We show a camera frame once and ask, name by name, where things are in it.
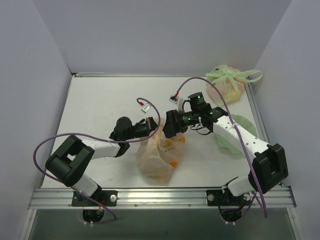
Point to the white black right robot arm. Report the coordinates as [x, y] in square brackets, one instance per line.
[268, 162]

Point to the translucent orange banana-print bag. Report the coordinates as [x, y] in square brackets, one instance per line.
[158, 157]

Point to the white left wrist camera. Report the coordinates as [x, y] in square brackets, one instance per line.
[145, 107]

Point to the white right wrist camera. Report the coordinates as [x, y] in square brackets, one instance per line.
[178, 101]

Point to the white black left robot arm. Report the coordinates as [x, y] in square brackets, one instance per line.
[69, 162]

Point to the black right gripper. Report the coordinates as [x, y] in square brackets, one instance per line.
[170, 124]

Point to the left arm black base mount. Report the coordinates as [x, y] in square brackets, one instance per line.
[106, 197]

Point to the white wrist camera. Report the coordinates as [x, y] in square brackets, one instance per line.
[145, 107]
[178, 101]

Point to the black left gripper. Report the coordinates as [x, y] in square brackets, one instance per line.
[151, 123]

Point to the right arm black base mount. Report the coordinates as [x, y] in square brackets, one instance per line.
[224, 198]

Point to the pale green scalloped plate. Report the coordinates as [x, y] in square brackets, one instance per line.
[244, 123]

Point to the tied green bag of fruit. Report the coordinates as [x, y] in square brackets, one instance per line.
[230, 81]

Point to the aluminium table edge rail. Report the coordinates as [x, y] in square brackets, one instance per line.
[127, 198]

